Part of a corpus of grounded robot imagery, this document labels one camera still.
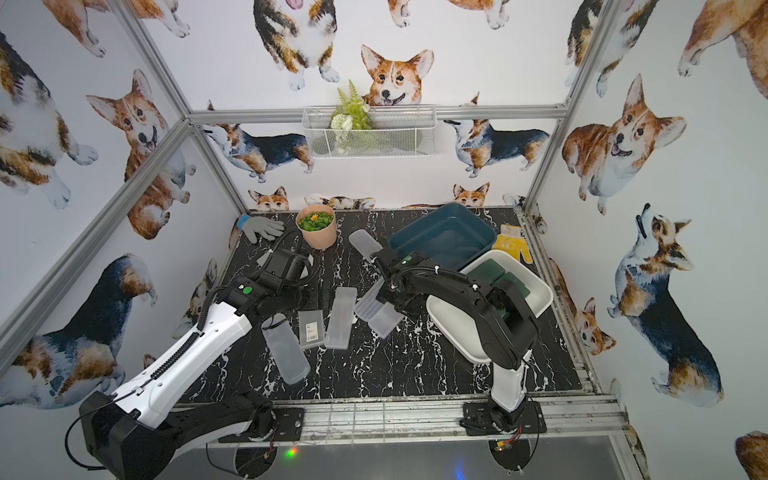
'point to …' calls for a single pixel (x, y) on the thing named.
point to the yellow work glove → (511, 242)
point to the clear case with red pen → (382, 317)
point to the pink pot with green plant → (317, 224)
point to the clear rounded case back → (364, 243)
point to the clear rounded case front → (286, 349)
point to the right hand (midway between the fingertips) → (388, 306)
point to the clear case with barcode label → (311, 327)
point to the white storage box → (458, 317)
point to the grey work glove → (253, 225)
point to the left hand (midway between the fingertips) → (325, 290)
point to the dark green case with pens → (489, 270)
